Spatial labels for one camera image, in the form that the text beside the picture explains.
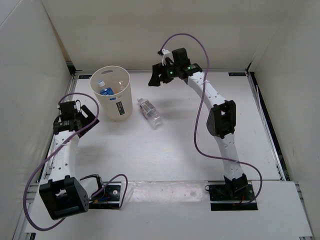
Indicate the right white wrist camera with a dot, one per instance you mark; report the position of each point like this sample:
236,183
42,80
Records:
163,53

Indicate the blue label plastic bottle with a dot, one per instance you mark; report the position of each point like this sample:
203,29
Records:
104,90

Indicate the clear bottle blue cap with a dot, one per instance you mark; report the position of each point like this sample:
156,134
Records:
121,85

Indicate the white plastic bin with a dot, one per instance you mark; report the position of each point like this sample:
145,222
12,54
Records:
119,106

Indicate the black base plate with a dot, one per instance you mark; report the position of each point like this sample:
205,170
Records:
222,200
110,198

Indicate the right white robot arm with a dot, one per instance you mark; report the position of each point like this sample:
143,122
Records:
221,119

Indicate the clear bottle red white label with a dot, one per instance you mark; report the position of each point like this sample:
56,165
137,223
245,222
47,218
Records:
150,113

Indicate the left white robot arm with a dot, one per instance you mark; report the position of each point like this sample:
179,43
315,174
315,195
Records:
63,195

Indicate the orange plastic bottle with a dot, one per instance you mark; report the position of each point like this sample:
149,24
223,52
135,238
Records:
114,89

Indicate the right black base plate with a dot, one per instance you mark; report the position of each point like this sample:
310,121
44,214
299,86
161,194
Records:
222,200

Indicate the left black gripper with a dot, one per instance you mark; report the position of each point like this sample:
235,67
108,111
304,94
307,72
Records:
90,117

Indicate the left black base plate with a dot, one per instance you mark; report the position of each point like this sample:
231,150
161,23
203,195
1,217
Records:
110,198

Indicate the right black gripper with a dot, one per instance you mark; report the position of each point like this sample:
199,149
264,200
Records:
157,70

